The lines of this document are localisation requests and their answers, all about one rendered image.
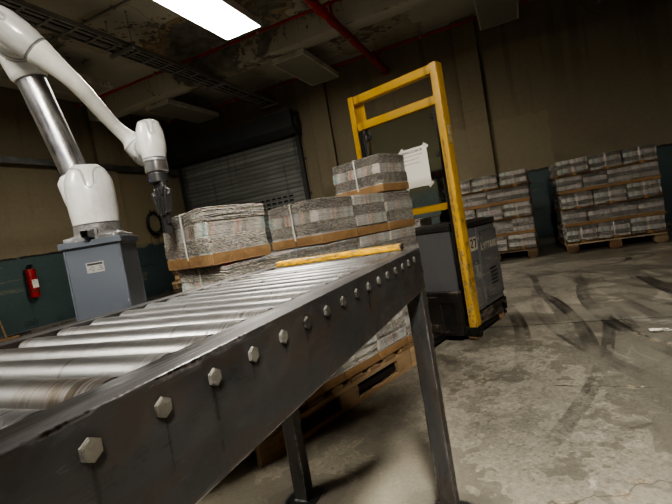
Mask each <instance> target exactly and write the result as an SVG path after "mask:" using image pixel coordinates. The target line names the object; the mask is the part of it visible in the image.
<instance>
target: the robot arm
mask: <svg viewBox="0 0 672 504"><path fill-rule="evenodd" d="M0 64H1V66H2V67H3V69H4V71H5V72H6V74H7V75H8V77H9V79H10V80H11V81H12V82H13V83H15V84H16V85H18V87H19V90H20V92H21V94H22V96H23V98H24V100H25V102H26V104H27V106H28V108H29V110H30V113H31V115H32V117H33V119H34V121H35V123H36V125H37V127H38V129H39V131H40V133H41V136H42V138H43V140H44V142H45V144H46V146H47V148H48V150H49V152H50V154H51V156H52V158H53V161H54V163H55V165H56V167H57V169H58V171H59V173H60V175H61V177H60V179H59V181H58V188H59V191H60V193H61V196H62V198H63V200H64V203H65V205H66V206H67V209H68V213H69V216H70V219H71V222H72V226H73V234H74V237H71V238H68V239H65V240H63V244H66V243H72V242H79V241H85V240H91V239H97V238H103V237H110V236H116V235H133V233H132V232H126V231H123V229H122V225H121V222H120V216H119V207H118V201H117V195H116V191H115V187H114V183H113V180H112V178H111V177H110V175H109V174H108V172H107V171H106V170H105V169H104V168H103V167H101V166H100V165H98V164H86V163H85V160H84V158H83V156H82V154H81V152H80V150H79V148H78V145H77V143H76V141H75V139H74V137H73V135H72V133H71V130H70V128H69V126H68V124H67V122H66V120H65V118H64V115H63V113H62V111H61V109H60V107H59V105H58V103H57V100H56V98H55V96H54V94H53V92H52V90H51V88H50V85H49V83H48V81H47V78H48V74H50V75H52V76H53V77H55V78H56V79H58V80H59V81H60V82H62V83H63V84H64V85H65V86H66V87H68V88H69V89H70V90H71V91H72V92H73V93H74V94H75V95H76V96H77V97H78V98H79V99H80V100H81V101H82V102H83V103H84V104H85V105H86V106H87V107H88V108H89V110H90V111H91V112H92V113H93V114H94V115H95V116H96V117H97V118H98V119H99V120H100V121H101V122H102V123H103V124H104V125H105V126H106V127H107V128H108V129H109V130H110V131H111V132H112V133H113V134H114V135H115V136H116V137H117V138H118V139H119V140H120V141H121V142H122V143H123V145H124V150H125V151H126V152H127V154H128V155H129V156H130V157H131V158H132V160H134V162H135V163H137V164H138V165H140V166H143V167H144V170H145V173H146V174H148V175H147V176H148V181H149V184H150V185H153V191H154V193H153V194H151V197H152V198H153V201H154V204H155V207H156V210H157V214H158V216H161V218H162V223H163V228H164V233H165V234H166V233H173V228H172V223H171V218H170V215H171V213H172V198H171V192H172V189H171V188H168V186H167V184H166V183H168V182H169V178H168V173H167V172H169V168H168V163H167V157H166V153H167V148H166V141H165V136H164V133H163V130H162V128H161V126H160V124H159V122H158V121H156V120H153V119H143V120H140V121H138V122H137V125H136V132H133V131H131V130H130V129H128V128H127V127H125V126H124V125H123V124H122V123H121V122H120V121H119V120H118V119H117V118H116V117H115V116H114V115H113V113H112V112H111V111H110V110H109V109H108V107H107V106H106V105H105V104H104V103H103V101H102V100H101V99H100V98H99V97H98V95H97V94H96V93H95V92H94V91H93V90H92V88H91V87H90V86H89V85H88V84H87V83H86V82H85V81H84V79H83V78H82V77H81V76H80V75H79V74H78V73H77V72H76V71H75V70H74V69H73V68H72V67H71V66H70V65H69V64H68V63H67V62H66V61H65V60H64V59H63V58H62V57H61V56H60V55H59V54H58V52H57V51H56V50H55V49H54V48H53V47H52V46H51V45H50V43H49V42H48V41H47V40H46V39H45V38H44V37H43V36H42V35H40V33H39V32H38V31H37V30H36V29H35V28H33V27H32V26H31V25H30V24H29V23H27V22H26V21H25V20H24V19H22V18H21V17H20V16H19V15H17V14H16V13H15V12H13V11H12V10H10V9H8V8H6V7H4V6H2V5H0Z"/></svg>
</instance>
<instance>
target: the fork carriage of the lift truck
mask: <svg viewBox="0 0 672 504"><path fill-rule="evenodd" d="M426 294H427V295H426V297H427V299H428V309H429V315H430V321H431V325H432V332H444V333H445V336H465V335H467V330H466V323H465V317H464V311H463V304H462V298H461V291H441V292H426Z"/></svg>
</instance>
